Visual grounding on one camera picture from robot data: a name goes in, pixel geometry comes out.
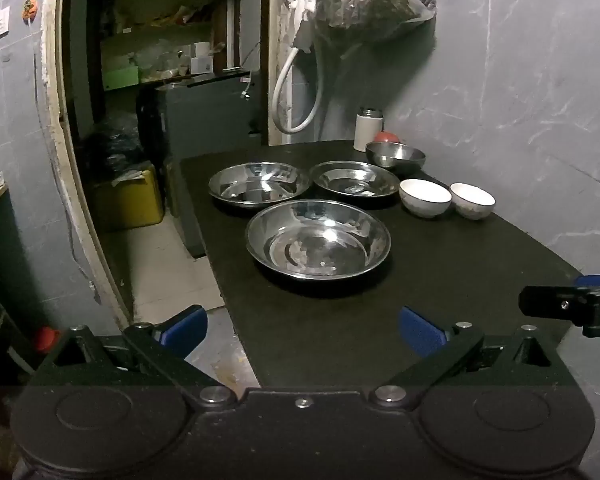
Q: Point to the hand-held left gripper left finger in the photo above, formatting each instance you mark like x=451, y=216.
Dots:
x=184, y=329

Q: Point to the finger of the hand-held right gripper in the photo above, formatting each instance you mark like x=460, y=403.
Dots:
x=550, y=301

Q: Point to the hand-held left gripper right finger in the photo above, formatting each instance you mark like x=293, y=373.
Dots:
x=420, y=332

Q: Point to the white red-rimmed bowl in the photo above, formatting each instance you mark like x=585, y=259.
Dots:
x=425, y=199
x=472, y=202

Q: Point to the large stainless steel plate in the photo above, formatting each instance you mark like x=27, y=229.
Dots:
x=317, y=242

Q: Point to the stainless steel bowl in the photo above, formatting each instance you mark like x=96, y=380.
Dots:
x=395, y=155

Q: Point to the red round knob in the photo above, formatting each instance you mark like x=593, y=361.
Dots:
x=46, y=339

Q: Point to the yellow plastic container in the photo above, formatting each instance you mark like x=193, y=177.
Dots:
x=127, y=200

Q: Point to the black plastic bag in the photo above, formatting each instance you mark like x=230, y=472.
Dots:
x=110, y=145

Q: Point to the red tomato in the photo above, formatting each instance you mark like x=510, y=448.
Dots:
x=386, y=137

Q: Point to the white canister with steel lid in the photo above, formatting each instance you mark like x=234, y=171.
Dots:
x=367, y=130

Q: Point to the grey cabinet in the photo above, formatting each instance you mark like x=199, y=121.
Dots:
x=205, y=120

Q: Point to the green box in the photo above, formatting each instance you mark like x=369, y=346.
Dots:
x=121, y=79

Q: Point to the small white box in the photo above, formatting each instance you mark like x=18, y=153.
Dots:
x=201, y=62

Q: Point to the clear plastic bag of greens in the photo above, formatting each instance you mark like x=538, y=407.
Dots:
x=365, y=0

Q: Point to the white door frame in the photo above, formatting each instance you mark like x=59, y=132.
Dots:
x=60, y=125

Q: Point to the orange wall hook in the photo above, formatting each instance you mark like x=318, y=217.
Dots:
x=30, y=9

